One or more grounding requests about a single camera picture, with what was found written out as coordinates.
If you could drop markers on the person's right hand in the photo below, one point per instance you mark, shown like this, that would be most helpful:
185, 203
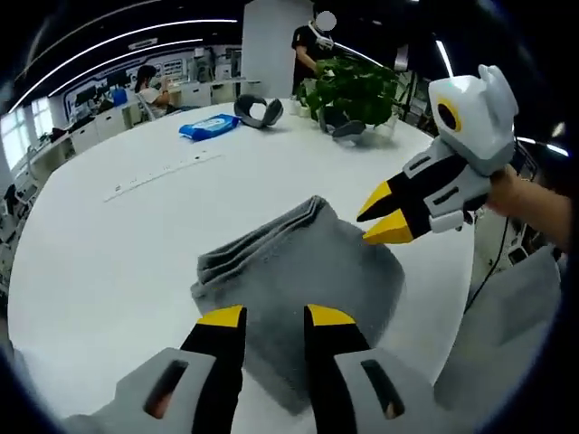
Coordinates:
502, 194

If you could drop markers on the grey towel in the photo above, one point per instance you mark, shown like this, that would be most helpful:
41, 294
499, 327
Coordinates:
298, 267

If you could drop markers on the white table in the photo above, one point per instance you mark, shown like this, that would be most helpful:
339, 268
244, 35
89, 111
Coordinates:
113, 253

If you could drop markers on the blue wet wipes packet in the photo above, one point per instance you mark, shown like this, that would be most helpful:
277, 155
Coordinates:
208, 127

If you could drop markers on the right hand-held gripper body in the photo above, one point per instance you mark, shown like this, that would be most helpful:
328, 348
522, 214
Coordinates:
484, 122

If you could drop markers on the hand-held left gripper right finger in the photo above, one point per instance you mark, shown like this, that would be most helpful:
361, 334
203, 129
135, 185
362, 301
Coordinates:
330, 361

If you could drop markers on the person's pale garment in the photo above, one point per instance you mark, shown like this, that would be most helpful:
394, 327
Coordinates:
497, 334

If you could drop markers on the ceiling light strip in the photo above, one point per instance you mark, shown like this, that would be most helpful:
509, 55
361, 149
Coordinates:
113, 43
117, 59

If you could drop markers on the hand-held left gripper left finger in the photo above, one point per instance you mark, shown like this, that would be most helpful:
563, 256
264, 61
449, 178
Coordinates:
217, 361

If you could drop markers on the green potted plant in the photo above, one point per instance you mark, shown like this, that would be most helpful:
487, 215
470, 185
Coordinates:
353, 90

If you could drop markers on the white low cabinets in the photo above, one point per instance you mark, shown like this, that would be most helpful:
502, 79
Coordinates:
97, 129

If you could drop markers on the clear glass vase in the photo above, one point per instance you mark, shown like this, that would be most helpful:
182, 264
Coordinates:
384, 127

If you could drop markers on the blue container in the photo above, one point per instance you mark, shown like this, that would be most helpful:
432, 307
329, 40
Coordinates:
119, 97

